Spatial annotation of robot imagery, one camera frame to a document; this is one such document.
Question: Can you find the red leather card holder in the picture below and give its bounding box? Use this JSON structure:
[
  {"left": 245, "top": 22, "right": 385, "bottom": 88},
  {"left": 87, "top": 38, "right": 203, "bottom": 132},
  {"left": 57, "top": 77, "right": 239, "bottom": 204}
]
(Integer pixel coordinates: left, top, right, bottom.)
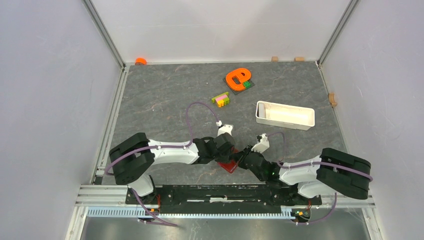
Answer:
[{"left": 217, "top": 149, "right": 243, "bottom": 174}]

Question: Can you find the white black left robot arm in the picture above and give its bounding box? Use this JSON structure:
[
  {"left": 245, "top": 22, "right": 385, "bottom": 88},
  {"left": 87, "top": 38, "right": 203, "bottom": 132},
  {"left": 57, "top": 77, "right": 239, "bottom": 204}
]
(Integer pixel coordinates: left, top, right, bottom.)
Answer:
[{"left": 105, "top": 132, "right": 235, "bottom": 204}]

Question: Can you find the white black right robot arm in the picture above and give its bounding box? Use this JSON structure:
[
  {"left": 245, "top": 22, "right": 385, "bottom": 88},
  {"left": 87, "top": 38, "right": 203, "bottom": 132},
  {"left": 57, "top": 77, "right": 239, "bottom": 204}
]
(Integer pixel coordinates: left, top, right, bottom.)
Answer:
[{"left": 231, "top": 147, "right": 373, "bottom": 204}]

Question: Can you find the colourful block stack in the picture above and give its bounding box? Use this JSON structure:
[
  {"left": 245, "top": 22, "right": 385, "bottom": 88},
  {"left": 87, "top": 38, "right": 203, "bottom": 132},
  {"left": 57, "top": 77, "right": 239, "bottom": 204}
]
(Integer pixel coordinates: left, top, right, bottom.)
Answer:
[{"left": 211, "top": 92, "right": 230, "bottom": 108}]

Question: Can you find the white plastic tray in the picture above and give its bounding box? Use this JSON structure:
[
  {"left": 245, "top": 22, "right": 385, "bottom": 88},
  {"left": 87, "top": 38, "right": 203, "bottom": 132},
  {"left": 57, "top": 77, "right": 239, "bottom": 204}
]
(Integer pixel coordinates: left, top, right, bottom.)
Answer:
[{"left": 255, "top": 101, "right": 316, "bottom": 131}]

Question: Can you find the green small block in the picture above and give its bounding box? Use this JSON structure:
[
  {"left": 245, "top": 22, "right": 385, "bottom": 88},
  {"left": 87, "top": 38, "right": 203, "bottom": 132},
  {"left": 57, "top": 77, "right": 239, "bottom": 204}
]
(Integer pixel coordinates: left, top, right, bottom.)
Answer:
[{"left": 243, "top": 81, "right": 252, "bottom": 89}]

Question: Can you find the orange letter e shape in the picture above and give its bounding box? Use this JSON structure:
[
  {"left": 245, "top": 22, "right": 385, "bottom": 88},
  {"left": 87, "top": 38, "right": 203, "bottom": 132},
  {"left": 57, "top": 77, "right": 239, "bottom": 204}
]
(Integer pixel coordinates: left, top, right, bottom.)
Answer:
[{"left": 224, "top": 68, "right": 252, "bottom": 93}]

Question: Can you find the wooden curved piece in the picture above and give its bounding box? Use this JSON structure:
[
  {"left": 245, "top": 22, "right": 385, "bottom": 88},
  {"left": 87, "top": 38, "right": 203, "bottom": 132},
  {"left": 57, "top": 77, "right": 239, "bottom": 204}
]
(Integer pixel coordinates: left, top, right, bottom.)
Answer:
[{"left": 328, "top": 92, "right": 338, "bottom": 108}]

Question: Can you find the wooden block right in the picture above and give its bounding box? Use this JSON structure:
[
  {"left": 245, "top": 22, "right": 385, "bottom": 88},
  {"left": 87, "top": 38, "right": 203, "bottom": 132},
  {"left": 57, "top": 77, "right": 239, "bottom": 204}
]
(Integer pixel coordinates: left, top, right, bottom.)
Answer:
[{"left": 294, "top": 56, "right": 305, "bottom": 62}]

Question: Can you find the orange round cap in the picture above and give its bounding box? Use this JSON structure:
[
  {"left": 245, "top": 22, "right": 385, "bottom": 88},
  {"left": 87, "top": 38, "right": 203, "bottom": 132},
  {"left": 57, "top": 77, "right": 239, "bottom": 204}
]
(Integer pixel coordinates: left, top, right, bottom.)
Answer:
[{"left": 134, "top": 57, "right": 147, "bottom": 65}]

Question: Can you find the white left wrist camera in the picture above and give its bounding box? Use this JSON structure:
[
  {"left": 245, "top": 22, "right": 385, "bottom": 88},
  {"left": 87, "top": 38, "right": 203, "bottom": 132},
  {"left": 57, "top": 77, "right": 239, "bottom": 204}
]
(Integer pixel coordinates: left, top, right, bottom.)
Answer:
[{"left": 215, "top": 120, "right": 234, "bottom": 136}]

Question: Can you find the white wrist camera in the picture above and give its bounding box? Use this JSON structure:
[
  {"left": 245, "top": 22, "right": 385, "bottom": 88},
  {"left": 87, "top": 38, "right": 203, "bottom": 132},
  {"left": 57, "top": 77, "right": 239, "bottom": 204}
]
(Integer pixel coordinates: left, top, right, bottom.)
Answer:
[
  {"left": 251, "top": 133, "right": 270, "bottom": 154},
  {"left": 215, "top": 120, "right": 234, "bottom": 136}
]

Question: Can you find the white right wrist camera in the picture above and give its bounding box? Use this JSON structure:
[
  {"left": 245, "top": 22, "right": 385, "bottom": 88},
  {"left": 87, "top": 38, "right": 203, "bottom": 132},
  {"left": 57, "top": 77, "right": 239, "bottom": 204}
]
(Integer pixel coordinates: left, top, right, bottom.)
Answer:
[{"left": 251, "top": 133, "right": 270, "bottom": 154}]

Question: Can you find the dark square base plate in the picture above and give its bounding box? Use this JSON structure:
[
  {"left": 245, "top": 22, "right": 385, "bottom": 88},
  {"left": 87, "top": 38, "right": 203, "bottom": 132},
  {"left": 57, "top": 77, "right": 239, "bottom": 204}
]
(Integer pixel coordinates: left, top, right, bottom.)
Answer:
[{"left": 222, "top": 77, "right": 255, "bottom": 95}]

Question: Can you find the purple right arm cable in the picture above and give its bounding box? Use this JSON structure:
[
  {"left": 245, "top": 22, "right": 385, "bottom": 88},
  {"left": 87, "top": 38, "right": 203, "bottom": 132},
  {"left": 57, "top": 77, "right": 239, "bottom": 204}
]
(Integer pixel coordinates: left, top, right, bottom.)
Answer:
[{"left": 267, "top": 131, "right": 374, "bottom": 226}]

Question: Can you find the grey slotted cable duct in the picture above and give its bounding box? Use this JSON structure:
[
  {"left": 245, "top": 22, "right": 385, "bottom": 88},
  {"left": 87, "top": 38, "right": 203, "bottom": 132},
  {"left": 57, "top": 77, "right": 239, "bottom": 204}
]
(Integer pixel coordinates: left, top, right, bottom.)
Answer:
[{"left": 86, "top": 206, "right": 294, "bottom": 220}]

